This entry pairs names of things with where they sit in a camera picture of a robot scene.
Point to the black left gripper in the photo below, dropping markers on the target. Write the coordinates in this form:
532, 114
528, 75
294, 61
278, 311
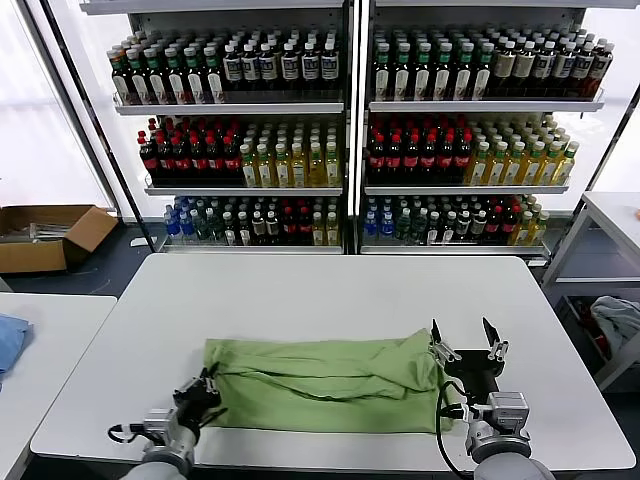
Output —
195, 410

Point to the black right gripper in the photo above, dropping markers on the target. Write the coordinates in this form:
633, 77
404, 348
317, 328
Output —
472, 372

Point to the light green polo shirt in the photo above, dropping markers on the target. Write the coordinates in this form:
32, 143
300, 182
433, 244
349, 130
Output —
325, 380

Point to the grey white clothes pile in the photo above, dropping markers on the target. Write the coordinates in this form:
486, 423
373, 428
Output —
617, 317

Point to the dark drink bottle white cap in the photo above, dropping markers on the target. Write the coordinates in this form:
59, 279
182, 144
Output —
434, 229
272, 227
479, 225
258, 227
243, 231
229, 231
449, 229
464, 225

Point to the cola bottle red cap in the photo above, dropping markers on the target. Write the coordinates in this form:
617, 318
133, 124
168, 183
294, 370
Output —
445, 161
198, 162
231, 162
289, 227
165, 162
509, 225
394, 161
411, 161
149, 162
182, 162
376, 161
304, 227
494, 225
462, 161
215, 162
428, 161

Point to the red cloth item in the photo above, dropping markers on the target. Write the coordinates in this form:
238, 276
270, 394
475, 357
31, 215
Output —
601, 344

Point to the yellow tea bottle green label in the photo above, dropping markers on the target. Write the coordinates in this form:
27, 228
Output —
332, 172
479, 170
566, 170
538, 230
531, 170
299, 172
549, 170
316, 172
332, 232
265, 172
249, 172
318, 232
496, 170
522, 230
513, 170
282, 172

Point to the green tinted water bottle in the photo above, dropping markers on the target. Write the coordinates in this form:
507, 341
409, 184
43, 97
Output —
215, 229
419, 227
202, 227
403, 226

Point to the blue drink bottle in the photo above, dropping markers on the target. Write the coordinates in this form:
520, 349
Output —
187, 227
387, 226
371, 226
173, 226

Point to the white paper scrap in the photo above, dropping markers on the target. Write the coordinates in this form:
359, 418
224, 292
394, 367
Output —
138, 242

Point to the folded blue cloth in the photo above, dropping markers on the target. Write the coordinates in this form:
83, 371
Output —
12, 340

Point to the brown cardboard box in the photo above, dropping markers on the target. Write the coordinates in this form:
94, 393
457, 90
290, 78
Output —
30, 257

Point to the plastic wrapped metal parts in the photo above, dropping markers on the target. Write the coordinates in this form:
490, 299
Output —
37, 232

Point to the grey metal shelving unit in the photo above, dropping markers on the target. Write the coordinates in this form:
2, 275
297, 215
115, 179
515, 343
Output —
475, 107
230, 110

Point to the dark tea bottle green cap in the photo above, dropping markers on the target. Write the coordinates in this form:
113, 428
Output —
175, 80
137, 80
382, 80
481, 80
214, 80
154, 80
422, 80
402, 80
120, 80
462, 80
194, 80
442, 80

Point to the dark bottle beige label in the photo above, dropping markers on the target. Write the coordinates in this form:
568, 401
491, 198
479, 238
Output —
523, 67
504, 67

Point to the dark bottle blue white label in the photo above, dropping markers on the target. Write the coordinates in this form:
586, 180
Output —
289, 69
562, 67
269, 70
233, 70
581, 68
543, 67
250, 70
329, 68
309, 69

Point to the red drink bottle white cap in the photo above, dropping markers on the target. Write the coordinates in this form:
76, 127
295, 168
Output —
600, 70

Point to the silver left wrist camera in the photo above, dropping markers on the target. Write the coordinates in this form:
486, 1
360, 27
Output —
160, 422

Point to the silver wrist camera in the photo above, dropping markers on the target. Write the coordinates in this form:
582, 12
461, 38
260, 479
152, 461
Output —
507, 410
160, 422

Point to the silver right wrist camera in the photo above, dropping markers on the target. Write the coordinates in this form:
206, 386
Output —
507, 410

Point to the white frame storage cart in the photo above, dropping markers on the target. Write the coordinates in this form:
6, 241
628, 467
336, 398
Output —
583, 345

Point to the grey frame side table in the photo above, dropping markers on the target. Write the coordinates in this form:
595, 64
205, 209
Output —
607, 205

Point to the black metal window post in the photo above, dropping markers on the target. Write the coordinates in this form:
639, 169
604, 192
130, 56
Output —
625, 131
100, 125

